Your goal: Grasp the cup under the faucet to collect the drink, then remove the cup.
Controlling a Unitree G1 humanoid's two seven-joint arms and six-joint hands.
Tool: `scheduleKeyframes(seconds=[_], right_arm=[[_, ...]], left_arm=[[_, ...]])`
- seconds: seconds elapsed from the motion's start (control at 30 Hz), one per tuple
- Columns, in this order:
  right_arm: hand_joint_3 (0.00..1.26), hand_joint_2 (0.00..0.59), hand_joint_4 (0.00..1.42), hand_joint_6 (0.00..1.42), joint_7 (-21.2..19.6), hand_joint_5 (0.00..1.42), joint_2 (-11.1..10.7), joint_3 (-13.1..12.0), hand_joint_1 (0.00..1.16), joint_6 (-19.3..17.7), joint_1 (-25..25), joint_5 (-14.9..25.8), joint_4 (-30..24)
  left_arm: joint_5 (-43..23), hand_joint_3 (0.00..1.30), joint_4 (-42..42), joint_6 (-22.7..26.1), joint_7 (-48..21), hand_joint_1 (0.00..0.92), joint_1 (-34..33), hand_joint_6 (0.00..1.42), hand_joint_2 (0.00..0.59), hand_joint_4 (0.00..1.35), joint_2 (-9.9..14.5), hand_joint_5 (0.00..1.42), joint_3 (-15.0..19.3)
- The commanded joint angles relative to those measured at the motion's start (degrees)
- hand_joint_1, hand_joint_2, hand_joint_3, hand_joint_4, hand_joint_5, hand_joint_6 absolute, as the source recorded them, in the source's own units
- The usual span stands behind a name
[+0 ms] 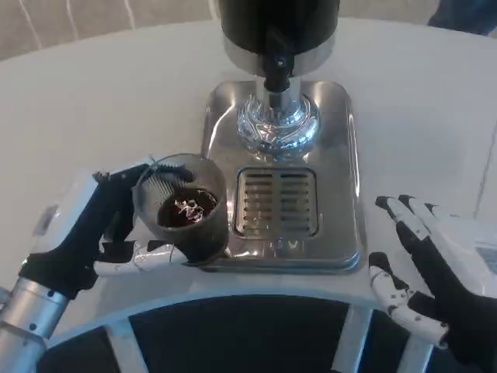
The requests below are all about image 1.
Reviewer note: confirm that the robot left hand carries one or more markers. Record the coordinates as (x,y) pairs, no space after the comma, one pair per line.
(77,237)

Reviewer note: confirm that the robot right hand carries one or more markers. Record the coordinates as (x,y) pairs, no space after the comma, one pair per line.
(458,279)

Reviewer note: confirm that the clear ribbed glass cup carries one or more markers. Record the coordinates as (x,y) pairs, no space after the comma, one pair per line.
(202,237)

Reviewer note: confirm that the steel drip tray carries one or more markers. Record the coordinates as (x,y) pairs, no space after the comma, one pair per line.
(338,163)

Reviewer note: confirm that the steel slotted tray grid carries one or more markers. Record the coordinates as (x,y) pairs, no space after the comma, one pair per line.
(278,202)

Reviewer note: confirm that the black dispenser tap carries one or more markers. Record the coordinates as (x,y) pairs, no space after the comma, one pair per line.
(278,66)

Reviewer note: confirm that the person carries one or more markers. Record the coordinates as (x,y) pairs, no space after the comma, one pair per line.
(466,15)

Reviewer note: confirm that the black steel drink dispenser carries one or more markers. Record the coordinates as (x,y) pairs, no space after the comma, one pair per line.
(244,23)

